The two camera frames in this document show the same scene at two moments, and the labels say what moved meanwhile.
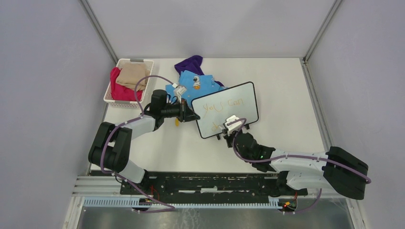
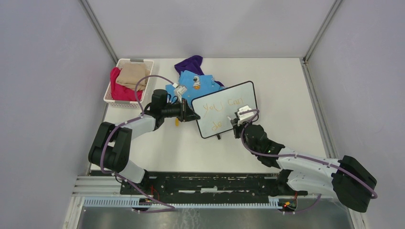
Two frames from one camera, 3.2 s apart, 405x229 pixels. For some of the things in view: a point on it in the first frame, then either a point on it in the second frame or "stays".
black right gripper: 228,137 -> 237,127
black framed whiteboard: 213,109 stays
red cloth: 120,92 stays
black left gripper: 186,114 stays
